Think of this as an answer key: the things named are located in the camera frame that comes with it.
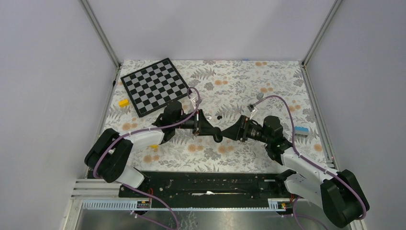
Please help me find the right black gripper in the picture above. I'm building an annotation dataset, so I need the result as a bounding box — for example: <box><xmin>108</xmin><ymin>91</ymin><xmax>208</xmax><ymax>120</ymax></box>
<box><xmin>219</xmin><ymin>115</ymin><xmax>271</xmax><ymax>144</ymax></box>

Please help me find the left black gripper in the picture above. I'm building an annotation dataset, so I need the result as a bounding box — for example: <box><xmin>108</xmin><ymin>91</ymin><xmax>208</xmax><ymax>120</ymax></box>
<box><xmin>173</xmin><ymin>109</ymin><xmax>218</xmax><ymax>137</ymax></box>

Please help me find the black earbud charging case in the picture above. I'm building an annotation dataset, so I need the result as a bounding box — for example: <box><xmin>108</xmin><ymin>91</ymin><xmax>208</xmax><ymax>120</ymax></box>
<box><xmin>213</xmin><ymin>131</ymin><xmax>223</xmax><ymax>143</ymax></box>

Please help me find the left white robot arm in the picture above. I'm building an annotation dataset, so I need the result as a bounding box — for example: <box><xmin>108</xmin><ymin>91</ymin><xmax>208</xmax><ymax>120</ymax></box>
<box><xmin>84</xmin><ymin>101</ymin><xmax>223</xmax><ymax>197</ymax></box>

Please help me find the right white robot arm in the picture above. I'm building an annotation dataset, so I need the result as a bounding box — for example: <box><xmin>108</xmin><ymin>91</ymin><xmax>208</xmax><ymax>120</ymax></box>
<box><xmin>221</xmin><ymin>115</ymin><xmax>370</xmax><ymax>228</ymax></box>

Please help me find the small grey block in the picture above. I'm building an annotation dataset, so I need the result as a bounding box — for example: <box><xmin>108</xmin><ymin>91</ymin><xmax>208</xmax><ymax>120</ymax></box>
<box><xmin>256</xmin><ymin>92</ymin><xmax>264</xmax><ymax>100</ymax></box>

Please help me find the blue grey block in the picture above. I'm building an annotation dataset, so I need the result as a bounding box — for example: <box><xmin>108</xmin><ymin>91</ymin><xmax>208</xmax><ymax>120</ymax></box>
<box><xmin>294</xmin><ymin>126</ymin><xmax>310</xmax><ymax>137</ymax></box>

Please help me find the black white checkerboard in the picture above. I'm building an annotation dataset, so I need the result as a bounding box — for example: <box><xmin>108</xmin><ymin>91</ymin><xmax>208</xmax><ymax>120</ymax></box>
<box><xmin>120</xmin><ymin>58</ymin><xmax>190</xmax><ymax>117</ymax></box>

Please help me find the yellow block far left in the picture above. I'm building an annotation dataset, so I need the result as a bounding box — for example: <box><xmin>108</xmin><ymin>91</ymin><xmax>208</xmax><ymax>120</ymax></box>
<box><xmin>118</xmin><ymin>99</ymin><xmax>130</xmax><ymax>107</ymax></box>

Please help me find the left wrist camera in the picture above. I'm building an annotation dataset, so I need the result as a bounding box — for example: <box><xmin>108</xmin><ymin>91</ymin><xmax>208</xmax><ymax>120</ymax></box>
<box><xmin>190</xmin><ymin>97</ymin><xmax>200</xmax><ymax>110</ymax></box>

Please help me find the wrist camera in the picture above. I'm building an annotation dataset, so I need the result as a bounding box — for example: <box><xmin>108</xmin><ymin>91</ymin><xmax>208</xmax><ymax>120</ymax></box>
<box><xmin>190</xmin><ymin>97</ymin><xmax>200</xmax><ymax>110</ymax></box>
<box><xmin>248</xmin><ymin>104</ymin><xmax>258</xmax><ymax>119</ymax></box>

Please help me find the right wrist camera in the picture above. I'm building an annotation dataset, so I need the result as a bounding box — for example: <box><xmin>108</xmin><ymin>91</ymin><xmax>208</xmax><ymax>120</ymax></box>
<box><xmin>248</xmin><ymin>104</ymin><xmax>258</xmax><ymax>119</ymax></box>

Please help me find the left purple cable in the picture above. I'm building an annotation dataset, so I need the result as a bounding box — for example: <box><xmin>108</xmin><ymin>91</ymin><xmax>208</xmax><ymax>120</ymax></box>
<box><xmin>92</xmin><ymin>87</ymin><xmax>203</xmax><ymax>178</ymax></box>

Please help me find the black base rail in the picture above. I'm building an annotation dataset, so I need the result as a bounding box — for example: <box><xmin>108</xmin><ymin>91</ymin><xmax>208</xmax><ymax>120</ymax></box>
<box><xmin>138</xmin><ymin>170</ymin><xmax>298</xmax><ymax>209</ymax></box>

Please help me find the white slotted cable duct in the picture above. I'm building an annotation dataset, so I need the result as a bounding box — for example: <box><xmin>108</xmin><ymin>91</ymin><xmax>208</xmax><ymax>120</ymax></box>
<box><xmin>82</xmin><ymin>199</ymin><xmax>293</xmax><ymax>213</ymax></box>

